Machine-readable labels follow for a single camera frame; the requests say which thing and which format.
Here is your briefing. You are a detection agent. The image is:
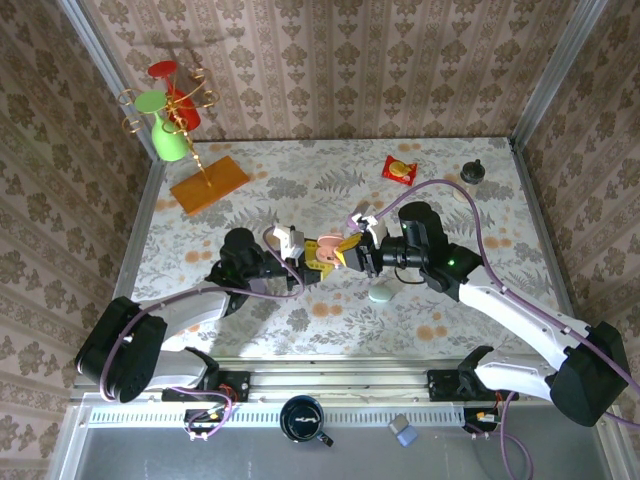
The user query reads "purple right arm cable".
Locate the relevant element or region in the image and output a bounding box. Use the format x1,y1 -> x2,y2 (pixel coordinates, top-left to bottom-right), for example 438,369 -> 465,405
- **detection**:
348,178 -> 640,480

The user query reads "gold metal glass rack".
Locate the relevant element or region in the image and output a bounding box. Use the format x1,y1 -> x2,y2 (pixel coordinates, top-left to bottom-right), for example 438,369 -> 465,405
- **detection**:
118,66 -> 221,190

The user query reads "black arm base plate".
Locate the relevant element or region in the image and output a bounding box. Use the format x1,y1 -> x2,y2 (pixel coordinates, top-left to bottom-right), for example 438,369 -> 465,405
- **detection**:
427,368 -> 520,403
161,370 -> 251,404

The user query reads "red snack packet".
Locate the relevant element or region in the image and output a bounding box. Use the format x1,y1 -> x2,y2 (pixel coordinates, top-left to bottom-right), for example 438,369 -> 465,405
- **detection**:
381,154 -> 419,188

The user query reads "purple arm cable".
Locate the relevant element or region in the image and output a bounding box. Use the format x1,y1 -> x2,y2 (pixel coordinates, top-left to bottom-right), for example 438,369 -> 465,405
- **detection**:
348,178 -> 640,480
99,225 -> 307,442

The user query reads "aluminium table side rail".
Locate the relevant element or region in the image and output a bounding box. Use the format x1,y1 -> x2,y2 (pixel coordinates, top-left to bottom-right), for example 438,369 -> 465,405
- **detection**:
508,137 -> 596,331
112,158 -> 169,306

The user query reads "green plastic wine glass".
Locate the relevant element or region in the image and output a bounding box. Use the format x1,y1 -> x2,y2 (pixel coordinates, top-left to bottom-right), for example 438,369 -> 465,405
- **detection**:
133,90 -> 192,163

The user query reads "red plastic wine glass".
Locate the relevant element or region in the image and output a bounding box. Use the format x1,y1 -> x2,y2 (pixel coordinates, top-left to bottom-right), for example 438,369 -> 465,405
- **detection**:
147,59 -> 203,132

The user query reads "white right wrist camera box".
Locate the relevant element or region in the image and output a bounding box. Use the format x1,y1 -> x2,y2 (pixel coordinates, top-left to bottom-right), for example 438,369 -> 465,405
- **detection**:
357,214 -> 390,245

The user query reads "aluminium frame post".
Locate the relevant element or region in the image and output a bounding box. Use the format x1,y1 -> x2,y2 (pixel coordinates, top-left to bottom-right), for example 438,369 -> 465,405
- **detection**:
56,0 -> 167,164
508,0 -> 610,149

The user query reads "perforated grey cable duct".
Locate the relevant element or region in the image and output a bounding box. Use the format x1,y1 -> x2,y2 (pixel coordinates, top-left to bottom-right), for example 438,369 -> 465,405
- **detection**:
82,403 -> 469,429

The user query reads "pink earbud charging case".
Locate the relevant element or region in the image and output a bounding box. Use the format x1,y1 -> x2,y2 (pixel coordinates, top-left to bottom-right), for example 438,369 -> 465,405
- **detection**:
316,233 -> 345,266

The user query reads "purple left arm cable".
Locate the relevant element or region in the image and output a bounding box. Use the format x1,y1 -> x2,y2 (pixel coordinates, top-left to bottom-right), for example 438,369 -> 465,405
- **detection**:
99,225 -> 307,442

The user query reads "clear bottle with black cap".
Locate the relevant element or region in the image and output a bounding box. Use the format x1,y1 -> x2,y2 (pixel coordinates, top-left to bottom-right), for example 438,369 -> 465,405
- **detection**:
452,159 -> 486,204

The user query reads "wooden glass rack base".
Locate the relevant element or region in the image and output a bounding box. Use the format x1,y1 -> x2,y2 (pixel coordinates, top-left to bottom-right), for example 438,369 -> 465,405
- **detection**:
169,155 -> 251,218

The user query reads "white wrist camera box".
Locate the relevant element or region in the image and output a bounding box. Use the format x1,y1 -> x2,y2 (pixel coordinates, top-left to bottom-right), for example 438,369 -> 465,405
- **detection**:
272,224 -> 307,261
357,214 -> 390,245

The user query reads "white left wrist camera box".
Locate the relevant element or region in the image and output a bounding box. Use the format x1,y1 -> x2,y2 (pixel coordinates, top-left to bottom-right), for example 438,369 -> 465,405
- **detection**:
272,224 -> 307,261

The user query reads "small grey-blue box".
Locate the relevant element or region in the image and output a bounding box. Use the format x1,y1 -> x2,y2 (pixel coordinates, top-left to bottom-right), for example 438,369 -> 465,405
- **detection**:
388,413 -> 420,448

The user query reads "black mug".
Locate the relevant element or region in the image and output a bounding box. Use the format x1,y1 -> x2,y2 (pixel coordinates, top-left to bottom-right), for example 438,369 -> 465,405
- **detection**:
278,394 -> 335,448

